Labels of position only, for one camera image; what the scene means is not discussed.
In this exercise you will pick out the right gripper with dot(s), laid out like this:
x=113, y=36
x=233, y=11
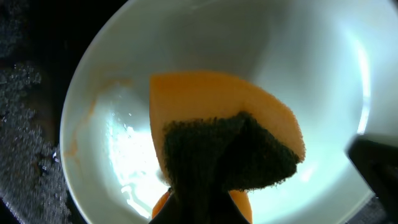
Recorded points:
x=375, y=158

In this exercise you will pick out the light blue plate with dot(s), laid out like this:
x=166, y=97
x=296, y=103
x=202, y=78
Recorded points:
x=332, y=62

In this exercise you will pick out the orange green sponge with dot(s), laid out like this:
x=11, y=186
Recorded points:
x=217, y=136

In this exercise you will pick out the round black tray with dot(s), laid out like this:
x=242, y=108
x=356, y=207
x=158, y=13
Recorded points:
x=42, y=42

